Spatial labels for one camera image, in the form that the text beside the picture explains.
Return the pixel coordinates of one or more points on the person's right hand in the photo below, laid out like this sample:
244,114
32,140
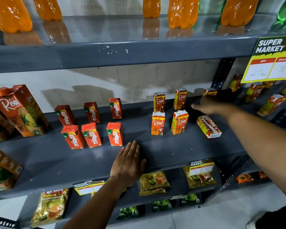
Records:
213,106

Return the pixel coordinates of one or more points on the person's left hand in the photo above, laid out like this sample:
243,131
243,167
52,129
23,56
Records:
127,169

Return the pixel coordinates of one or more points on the person's right fingers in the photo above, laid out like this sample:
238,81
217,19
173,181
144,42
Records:
201,106

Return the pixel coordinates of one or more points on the person's left little finger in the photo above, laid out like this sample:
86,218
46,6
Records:
119,156

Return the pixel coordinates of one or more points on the person's left thumb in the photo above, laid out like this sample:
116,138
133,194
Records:
142,165

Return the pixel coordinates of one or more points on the person's left middle finger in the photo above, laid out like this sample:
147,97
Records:
130,151

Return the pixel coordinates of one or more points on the person's left forearm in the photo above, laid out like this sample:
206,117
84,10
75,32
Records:
97,205

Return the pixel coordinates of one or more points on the person's right forearm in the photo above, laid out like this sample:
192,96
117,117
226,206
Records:
262,143

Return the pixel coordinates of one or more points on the gold tea packet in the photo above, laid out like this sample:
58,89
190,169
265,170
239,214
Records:
200,180
50,207
154,183

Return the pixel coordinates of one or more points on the group of orange juice cartons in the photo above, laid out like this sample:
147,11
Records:
179,121

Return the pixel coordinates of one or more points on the group of red mango cartons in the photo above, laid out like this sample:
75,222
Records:
91,134

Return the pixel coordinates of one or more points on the small yellow price tag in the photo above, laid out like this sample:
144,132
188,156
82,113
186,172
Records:
89,187
201,168

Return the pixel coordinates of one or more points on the green tea packet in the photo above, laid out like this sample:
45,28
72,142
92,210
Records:
190,199
128,213
162,205

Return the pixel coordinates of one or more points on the large yellow price sign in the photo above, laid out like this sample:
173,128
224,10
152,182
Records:
269,60

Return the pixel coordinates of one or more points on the orange snack packet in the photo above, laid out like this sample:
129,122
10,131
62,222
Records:
244,178
262,175

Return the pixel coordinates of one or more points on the orange soda bottle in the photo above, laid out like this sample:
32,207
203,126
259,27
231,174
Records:
183,11
238,10
47,7
151,7
9,14

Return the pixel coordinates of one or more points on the green soda bottle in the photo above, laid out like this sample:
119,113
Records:
284,17

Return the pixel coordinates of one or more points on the person's black clothing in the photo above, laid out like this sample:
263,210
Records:
278,218

